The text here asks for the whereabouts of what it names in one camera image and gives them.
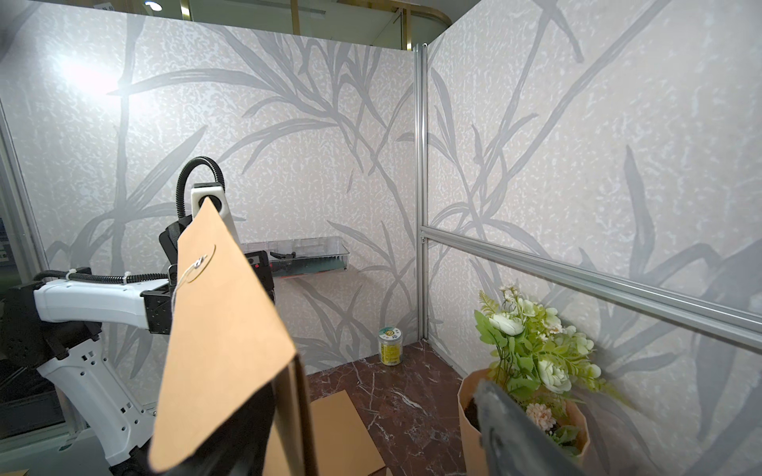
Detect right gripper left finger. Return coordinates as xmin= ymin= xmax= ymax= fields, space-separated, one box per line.
xmin=161 ymin=383 xmax=276 ymax=476

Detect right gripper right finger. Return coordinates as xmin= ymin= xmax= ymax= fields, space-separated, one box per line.
xmin=474 ymin=381 xmax=585 ymax=475

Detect brown file bag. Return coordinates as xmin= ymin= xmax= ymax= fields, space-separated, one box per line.
xmin=148 ymin=203 xmax=319 ymax=475
xmin=310 ymin=391 xmax=387 ymax=476

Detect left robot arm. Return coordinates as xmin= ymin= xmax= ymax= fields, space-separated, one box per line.
xmin=1 ymin=156 xmax=237 ymax=475

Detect pink flower pot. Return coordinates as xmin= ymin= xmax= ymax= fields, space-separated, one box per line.
xmin=458 ymin=369 xmax=591 ymax=475

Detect green plant white flowers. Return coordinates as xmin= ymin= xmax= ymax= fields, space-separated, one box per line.
xmin=474 ymin=287 xmax=626 ymax=458

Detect clear plastic wall tray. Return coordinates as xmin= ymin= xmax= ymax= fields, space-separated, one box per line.
xmin=241 ymin=236 xmax=349 ymax=278

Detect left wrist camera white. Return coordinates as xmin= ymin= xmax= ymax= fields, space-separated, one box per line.
xmin=189 ymin=182 xmax=242 ymax=245

